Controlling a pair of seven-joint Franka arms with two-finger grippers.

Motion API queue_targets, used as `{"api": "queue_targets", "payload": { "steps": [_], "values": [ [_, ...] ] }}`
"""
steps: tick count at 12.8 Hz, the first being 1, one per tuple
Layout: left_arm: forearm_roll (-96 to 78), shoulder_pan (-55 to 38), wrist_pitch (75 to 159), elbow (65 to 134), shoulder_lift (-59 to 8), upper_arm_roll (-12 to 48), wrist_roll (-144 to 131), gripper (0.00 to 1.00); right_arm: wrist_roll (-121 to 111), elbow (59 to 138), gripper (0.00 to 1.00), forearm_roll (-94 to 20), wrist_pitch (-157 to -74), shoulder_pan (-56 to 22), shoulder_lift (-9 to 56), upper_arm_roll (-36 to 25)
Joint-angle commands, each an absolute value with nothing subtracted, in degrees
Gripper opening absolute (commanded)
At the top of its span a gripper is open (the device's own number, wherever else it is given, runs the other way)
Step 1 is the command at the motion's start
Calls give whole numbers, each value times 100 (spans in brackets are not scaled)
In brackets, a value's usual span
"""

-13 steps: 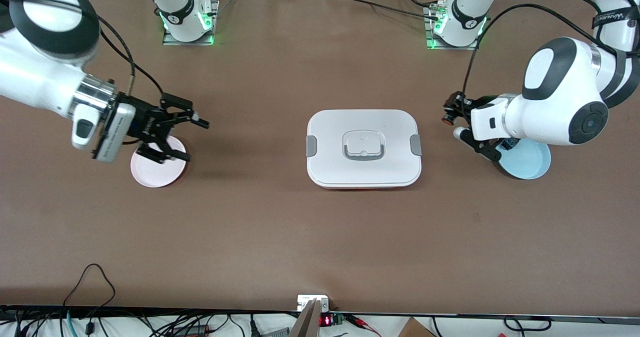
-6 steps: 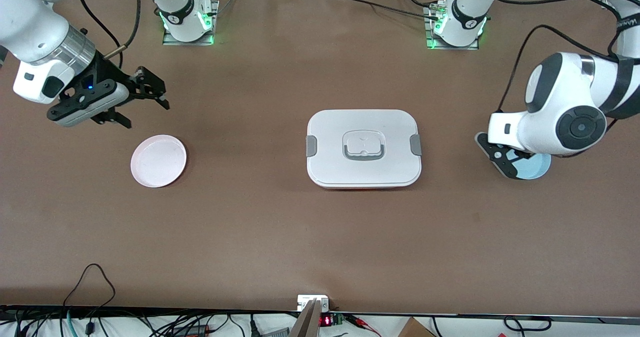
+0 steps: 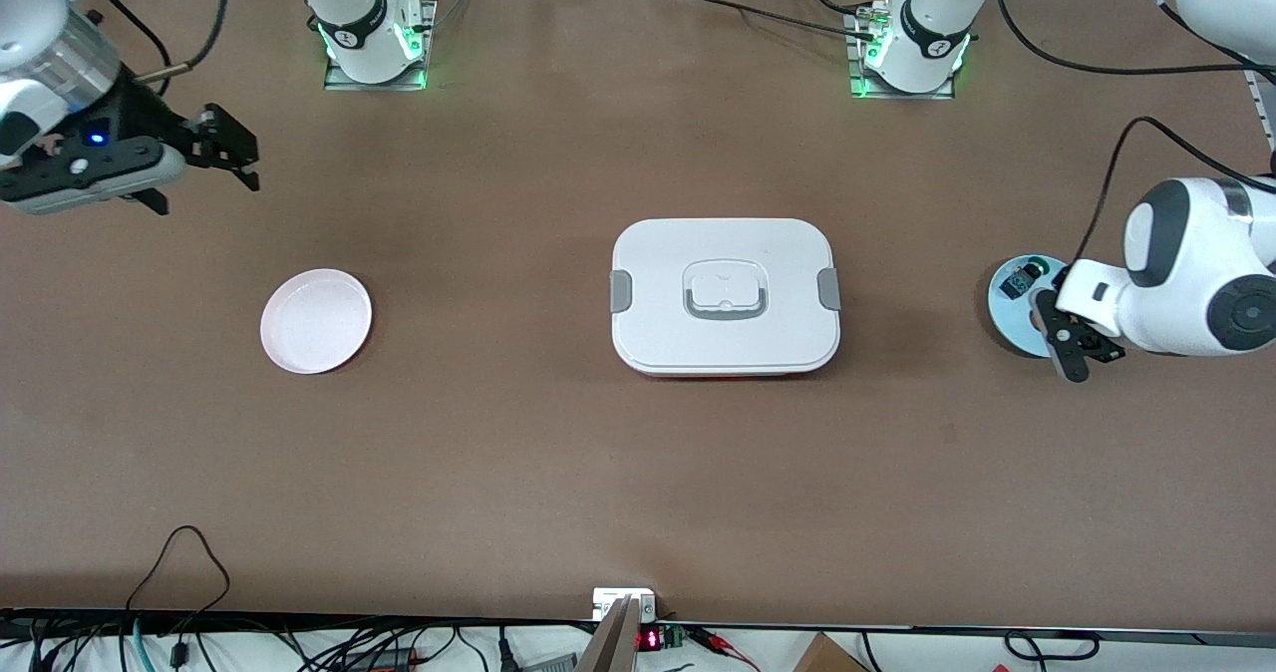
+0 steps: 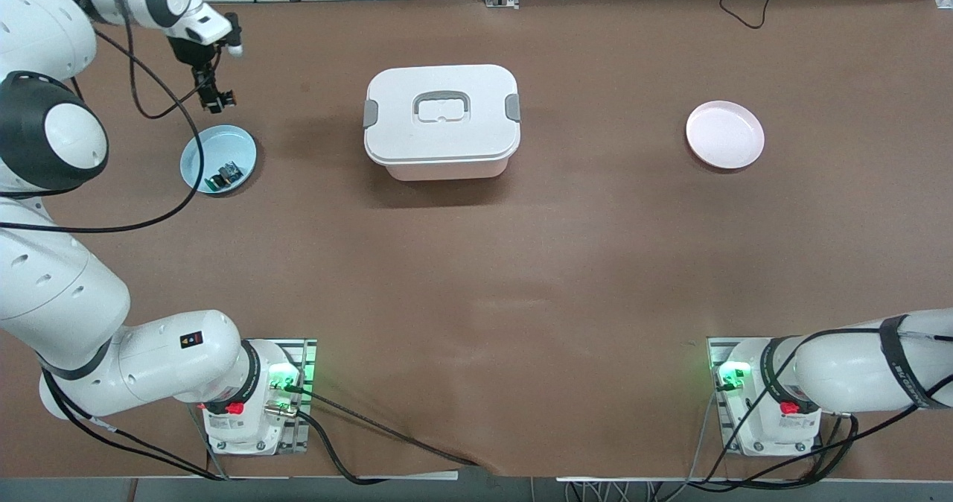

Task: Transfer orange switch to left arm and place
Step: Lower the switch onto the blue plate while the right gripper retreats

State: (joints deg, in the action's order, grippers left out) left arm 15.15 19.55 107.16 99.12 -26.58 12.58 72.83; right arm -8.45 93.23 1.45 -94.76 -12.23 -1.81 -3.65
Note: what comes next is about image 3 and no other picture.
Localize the white lidded box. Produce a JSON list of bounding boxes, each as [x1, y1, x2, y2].
[[610, 217, 841, 379]]

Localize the light blue round plate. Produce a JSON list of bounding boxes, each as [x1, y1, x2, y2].
[[987, 253, 1073, 358]]

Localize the small blue black part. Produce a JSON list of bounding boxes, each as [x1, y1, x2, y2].
[[1000, 257, 1054, 300]]

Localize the pink round plate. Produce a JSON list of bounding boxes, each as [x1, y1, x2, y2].
[[260, 268, 374, 375]]

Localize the brown cardboard piece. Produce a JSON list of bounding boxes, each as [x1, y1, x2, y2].
[[793, 632, 870, 672]]

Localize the red clip leads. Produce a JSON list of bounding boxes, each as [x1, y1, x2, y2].
[[693, 627, 761, 669]]

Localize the black power adapter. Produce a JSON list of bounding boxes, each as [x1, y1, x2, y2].
[[339, 647, 422, 671]]

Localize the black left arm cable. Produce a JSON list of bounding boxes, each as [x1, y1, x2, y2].
[[992, 0, 1276, 266]]

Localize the black coiled cable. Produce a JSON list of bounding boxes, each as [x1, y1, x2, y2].
[[1002, 630, 1103, 665]]

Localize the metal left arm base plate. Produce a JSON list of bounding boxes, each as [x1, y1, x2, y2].
[[845, 9, 958, 101]]

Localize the thin black looped cable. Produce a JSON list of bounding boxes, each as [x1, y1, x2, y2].
[[125, 525, 232, 618]]

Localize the black cable to base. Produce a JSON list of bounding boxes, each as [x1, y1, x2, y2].
[[688, 0, 880, 41]]

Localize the white bracket plate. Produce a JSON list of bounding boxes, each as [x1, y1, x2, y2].
[[592, 588, 659, 621]]

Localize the aluminium camera post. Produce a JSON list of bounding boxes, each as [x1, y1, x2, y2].
[[576, 595, 641, 672]]

